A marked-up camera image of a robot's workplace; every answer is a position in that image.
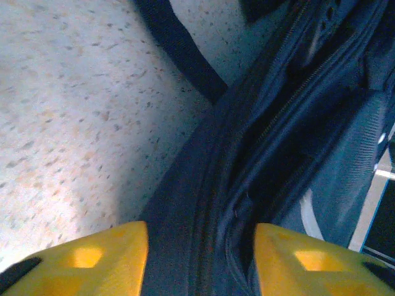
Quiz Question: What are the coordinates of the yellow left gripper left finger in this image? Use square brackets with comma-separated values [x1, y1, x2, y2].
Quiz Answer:
[0, 220, 149, 296]

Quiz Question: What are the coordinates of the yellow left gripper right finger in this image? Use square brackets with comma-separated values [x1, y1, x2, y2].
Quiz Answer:
[254, 222, 395, 296]

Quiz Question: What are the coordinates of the navy blue backpack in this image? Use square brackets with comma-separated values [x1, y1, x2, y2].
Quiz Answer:
[132, 0, 395, 296]

